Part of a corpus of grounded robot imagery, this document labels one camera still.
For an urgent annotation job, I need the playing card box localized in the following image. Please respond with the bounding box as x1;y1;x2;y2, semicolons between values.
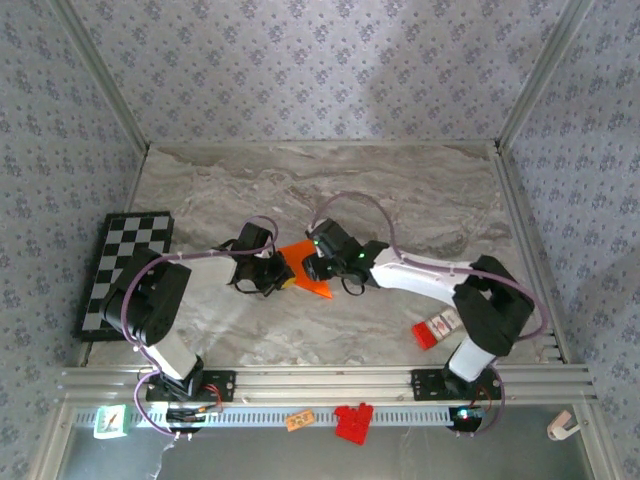
425;307;462;344

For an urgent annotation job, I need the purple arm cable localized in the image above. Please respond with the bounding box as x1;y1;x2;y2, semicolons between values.
121;215;279;441
310;192;550;440

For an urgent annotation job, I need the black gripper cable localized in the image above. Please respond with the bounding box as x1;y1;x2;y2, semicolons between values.
234;278;272;299
340;274;367;297

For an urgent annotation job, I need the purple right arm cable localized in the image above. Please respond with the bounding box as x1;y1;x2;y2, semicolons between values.
310;192;550;440

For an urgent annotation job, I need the red black right wire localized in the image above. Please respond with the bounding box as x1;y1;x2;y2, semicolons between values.
472;385;496;414

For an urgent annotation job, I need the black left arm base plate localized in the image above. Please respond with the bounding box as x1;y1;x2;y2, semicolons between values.
145;368;237;404

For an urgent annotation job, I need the orange paper tag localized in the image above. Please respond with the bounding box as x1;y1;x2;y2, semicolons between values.
284;408;316;434

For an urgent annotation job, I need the grey metal shelf panel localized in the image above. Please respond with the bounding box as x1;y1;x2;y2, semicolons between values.
64;424;596;480

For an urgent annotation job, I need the red toy brick cluster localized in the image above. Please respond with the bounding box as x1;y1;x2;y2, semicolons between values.
333;401;375;446

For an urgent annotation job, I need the black grey chessboard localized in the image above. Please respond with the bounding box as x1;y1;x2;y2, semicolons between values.
74;211;176;343

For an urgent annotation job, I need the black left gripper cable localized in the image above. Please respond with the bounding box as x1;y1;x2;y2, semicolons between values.
234;278;272;299

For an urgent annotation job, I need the orange paper sheet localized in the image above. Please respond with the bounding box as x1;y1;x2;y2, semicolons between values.
277;238;335;301

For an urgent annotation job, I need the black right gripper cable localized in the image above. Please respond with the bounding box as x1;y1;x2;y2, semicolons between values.
340;274;367;297

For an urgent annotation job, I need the green and white card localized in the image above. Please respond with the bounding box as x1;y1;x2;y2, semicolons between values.
93;403;132;441

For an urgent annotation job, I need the aluminium side rail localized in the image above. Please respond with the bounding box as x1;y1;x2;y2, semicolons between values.
492;144;571;364

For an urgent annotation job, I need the aluminium corner post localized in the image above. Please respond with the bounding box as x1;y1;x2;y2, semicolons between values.
497;0;599;151
47;0;151;154

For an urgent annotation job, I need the aluminium rail beam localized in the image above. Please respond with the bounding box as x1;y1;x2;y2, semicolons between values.
57;364;599;406

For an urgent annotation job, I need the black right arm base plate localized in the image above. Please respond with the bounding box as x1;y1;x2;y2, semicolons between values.
410;368;504;402

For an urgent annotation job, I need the red black wire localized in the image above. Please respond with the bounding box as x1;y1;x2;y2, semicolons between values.
472;385;496;414
202;383;225;414

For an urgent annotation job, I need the red black left wire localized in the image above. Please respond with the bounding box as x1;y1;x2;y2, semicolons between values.
202;383;225;414

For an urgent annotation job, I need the beige clip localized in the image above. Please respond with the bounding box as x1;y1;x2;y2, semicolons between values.
545;409;582;442

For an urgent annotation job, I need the grey slotted cable duct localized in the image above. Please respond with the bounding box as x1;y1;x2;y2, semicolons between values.
69;404;501;429

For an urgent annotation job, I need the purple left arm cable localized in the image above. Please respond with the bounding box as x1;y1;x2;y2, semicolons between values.
121;215;279;441

